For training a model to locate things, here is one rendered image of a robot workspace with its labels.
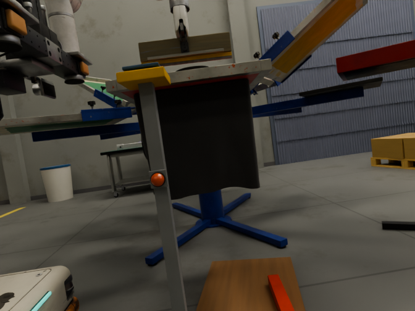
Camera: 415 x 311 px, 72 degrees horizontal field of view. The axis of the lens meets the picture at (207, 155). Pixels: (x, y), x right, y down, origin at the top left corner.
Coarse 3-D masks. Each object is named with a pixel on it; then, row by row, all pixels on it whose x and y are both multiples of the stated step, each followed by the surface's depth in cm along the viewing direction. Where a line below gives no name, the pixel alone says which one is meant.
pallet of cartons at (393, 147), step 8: (392, 136) 398; (400, 136) 382; (408, 136) 366; (376, 144) 399; (384, 144) 385; (392, 144) 373; (400, 144) 361; (408, 144) 352; (376, 152) 401; (384, 152) 387; (392, 152) 374; (400, 152) 362; (408, 152) 353; (376, 160) 403; (392, 160) 413; (408, 160) 354; (408, 168) 356
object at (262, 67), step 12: (264, 60) 99; (180, 72) 99; (192, 72) 99; (204, 72) 99; (216, 72) 99; (228, 72) 99; (240, 72) 99; (252, 72) 100; (264, 72) 103; (108, 84) 99; (252, 84) 125; (120, 96) 111
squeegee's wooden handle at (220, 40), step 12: (192, 36) 110; (204, 36) 110; (216, 36) 110; (228, 36) 110; (144, 48) 110; (156, 48) 110; (168, 48) 110; (180, 48) 110; (192, 48) 110; (204, 48) 110; (216, 48) 110; (228, 48) 110; (144, 60) 110
